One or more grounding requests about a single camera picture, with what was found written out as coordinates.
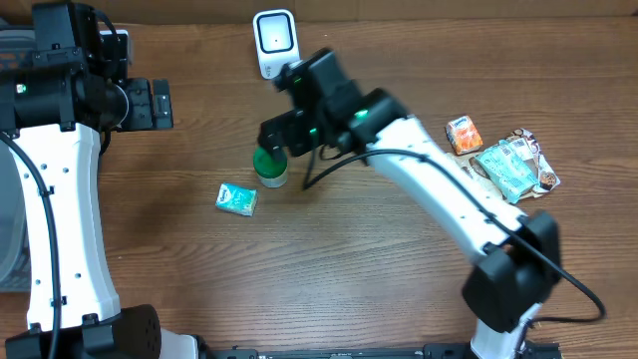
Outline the grey plastic basket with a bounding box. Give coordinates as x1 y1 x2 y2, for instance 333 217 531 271
0 19 31 293

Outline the orange tissue packet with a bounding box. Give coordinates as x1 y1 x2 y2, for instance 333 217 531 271
446 116 483 155

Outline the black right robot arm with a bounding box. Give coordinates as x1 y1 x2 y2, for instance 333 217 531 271
258 49 561 358

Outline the green lid jar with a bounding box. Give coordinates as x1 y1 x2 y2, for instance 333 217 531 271
253 147 288 188

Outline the green wipes packet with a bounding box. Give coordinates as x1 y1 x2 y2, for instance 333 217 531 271
476 140 538 204

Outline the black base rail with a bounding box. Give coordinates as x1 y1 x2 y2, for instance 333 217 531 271
159 333 564 359

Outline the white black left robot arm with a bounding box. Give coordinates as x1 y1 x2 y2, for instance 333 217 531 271
1 2 196 358

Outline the teal tissue packet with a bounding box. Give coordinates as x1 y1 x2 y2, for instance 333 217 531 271
215 183 258 216

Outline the clear bread bag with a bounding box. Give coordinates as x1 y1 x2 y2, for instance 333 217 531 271
448 128 560 203

